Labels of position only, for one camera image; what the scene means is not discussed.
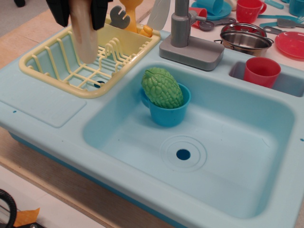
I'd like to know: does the red mug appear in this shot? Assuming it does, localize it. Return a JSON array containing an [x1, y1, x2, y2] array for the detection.
[[236, 0, 267, 24]]

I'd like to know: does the grey toy faucet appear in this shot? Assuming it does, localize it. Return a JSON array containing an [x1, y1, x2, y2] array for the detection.
[[159, 0, 225, 71]]

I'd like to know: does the green bitter gourd toy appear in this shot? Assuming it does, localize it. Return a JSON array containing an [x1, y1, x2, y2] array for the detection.
[[141, 67, 184, 109]]

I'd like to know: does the yellow dish drying rack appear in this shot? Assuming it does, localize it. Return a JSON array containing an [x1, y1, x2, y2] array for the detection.
[[19, 16, 161, 98]]

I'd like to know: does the blue cup top right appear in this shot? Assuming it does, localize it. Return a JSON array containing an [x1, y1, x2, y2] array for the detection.
[[289, 0, 304, 16]]

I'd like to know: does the yellow toy utensil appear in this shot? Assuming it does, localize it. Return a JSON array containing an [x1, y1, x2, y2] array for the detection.
[[120, 0, 143, 33]]

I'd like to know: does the grey toy spatula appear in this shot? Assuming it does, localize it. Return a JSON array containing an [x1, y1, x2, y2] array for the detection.
[[263, 19, 304, 35]]

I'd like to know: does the red cup in holder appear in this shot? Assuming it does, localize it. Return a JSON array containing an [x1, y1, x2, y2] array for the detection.
[[243, 57, 281, 88]]

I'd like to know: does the blue plastic cup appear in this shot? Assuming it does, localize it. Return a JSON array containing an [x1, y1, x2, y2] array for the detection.
[[140, 83, 191, 127]]

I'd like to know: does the blue plate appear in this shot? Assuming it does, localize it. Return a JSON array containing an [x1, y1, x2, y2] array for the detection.
[[191, 0, 232, 20]]

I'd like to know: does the black caster wheel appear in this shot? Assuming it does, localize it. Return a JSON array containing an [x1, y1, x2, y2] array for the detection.
[[14, 0, 26, 8]]

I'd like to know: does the yellow tape piece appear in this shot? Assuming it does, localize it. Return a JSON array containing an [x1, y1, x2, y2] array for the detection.
[[13, 208, 40, 227]]

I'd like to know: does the grey measuring spoon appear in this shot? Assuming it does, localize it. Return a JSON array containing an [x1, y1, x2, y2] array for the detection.
[[199, 18, 237, 31]]

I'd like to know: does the red cup lying down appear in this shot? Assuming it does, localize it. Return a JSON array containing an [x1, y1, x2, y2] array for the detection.
[[189, 7, 207, 27]]

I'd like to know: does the cream detergent bottle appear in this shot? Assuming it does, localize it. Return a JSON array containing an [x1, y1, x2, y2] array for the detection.
[[68, 0, 98, 64]]

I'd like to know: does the steel toy pot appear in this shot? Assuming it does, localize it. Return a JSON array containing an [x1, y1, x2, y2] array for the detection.
[[214, 23, 274, 57]]

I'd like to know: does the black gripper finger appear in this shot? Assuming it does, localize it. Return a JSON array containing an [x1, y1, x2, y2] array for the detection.
[[91, 0, 112, 30], [46, 0, 69, 27]]

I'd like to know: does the blue toy fork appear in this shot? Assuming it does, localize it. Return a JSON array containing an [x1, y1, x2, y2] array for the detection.
[[257, 14, 304, 29]]

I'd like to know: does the blue cup on plate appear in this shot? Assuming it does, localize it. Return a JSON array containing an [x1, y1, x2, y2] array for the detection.
[[196, 0, 224, 15]]

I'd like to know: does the red plate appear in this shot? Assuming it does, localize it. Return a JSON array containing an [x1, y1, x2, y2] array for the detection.
[[275, 31, 304, 59]]

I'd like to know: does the light blue toy sink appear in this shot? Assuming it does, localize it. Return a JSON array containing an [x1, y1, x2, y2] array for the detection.
[[0, 47, 304, 228]]

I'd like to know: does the black cable loop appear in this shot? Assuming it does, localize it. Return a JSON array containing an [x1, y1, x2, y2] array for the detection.
[[0, 189, 18, 228]]

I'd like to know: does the blue toy knife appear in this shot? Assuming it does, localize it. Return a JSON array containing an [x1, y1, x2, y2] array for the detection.
[[264, 0, 284, 10]]

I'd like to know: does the small yellow toy piece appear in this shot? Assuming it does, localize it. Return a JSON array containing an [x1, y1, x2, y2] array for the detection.
[[139, 25, 153, 38]]

